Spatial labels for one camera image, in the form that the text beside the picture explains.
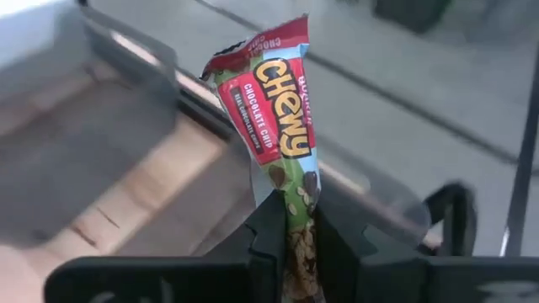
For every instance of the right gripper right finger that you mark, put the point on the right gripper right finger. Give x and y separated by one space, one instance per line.
337 252

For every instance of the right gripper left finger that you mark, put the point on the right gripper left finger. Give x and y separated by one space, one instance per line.
261 252

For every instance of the red Chewy chocolate chip bar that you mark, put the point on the red Chewy chocolate chip bar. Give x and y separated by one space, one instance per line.
273 105

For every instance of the clear grey plastic bin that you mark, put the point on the clear grey plastic bin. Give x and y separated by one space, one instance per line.
63 168

